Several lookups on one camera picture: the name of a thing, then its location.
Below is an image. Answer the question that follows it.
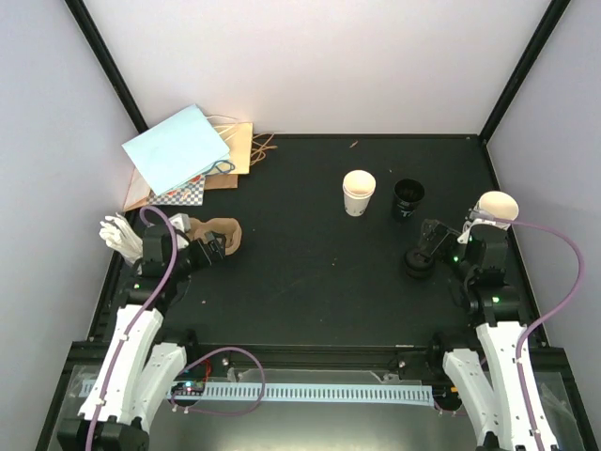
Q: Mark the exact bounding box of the light blue paper bag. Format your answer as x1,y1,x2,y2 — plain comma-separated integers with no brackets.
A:
122,104,238,195

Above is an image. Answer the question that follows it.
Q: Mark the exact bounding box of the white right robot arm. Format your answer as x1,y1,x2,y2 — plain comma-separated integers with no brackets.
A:
417,220,560,450

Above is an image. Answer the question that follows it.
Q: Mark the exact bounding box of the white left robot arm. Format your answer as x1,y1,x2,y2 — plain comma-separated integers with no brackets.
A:
57,213,242,450

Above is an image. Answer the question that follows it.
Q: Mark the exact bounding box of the black paper cup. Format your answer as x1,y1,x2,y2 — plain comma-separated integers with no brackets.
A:
391,179,425,222

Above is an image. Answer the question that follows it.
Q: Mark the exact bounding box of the blue checkered paper bag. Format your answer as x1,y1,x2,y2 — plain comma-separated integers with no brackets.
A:
146,176,206,207

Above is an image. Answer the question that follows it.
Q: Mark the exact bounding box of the brown kraft paper bag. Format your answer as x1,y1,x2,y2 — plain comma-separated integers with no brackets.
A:
205,174,239,191

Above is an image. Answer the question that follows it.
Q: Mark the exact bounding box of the tall stack of paper cups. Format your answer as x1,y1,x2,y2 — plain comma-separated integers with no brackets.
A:
473,191,519,230

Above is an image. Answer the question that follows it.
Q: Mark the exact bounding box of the white orange-edged paper bag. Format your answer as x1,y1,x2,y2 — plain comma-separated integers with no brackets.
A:
123,168,151,211

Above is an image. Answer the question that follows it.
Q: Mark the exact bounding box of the tan kraft paper bag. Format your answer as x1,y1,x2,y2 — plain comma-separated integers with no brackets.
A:
205,122,277,176

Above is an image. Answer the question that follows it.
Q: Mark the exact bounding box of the small electronics board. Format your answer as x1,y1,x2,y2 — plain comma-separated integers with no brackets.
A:
171,381,206,397

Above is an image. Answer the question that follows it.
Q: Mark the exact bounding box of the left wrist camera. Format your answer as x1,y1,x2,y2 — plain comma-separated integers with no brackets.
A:
169,213,192,235

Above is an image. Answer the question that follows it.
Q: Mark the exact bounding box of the light blue slotted cable duct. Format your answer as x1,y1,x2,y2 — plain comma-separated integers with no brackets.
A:
78,378,434,408

